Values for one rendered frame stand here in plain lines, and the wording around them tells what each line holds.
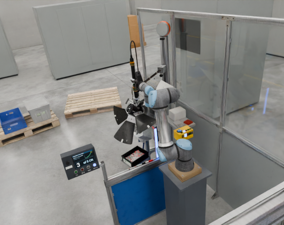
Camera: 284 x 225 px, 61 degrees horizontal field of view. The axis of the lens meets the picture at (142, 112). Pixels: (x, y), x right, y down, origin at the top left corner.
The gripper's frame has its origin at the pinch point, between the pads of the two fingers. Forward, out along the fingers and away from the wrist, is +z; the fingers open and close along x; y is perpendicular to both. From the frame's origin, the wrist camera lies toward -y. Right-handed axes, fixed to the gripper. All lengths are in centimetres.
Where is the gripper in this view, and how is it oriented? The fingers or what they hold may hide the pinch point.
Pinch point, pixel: (132, 77)
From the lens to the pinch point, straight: 231.1
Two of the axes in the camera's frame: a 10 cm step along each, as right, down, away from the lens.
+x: 8.9, -2.9, 3.5
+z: -4.5, -4.0, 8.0
